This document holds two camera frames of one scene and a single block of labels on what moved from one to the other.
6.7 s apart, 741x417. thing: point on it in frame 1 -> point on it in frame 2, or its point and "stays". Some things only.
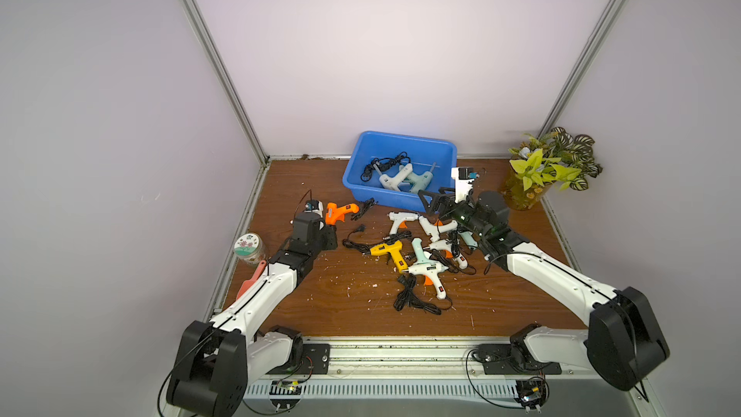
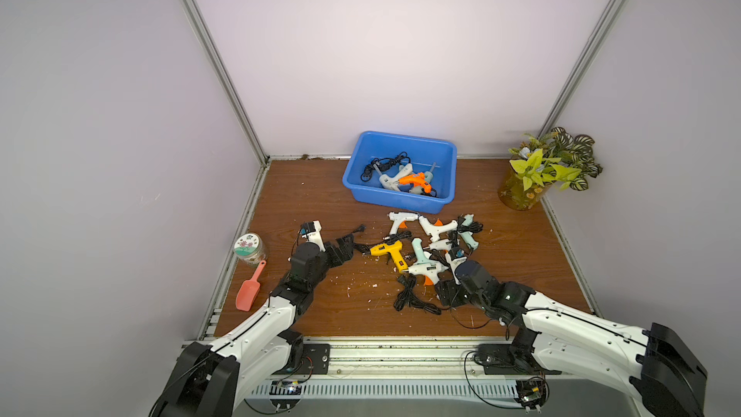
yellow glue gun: x=394 y=248 stays
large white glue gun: x=394 y=181 stays
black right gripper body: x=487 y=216 -> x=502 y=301
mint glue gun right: x=468 y=237 stays
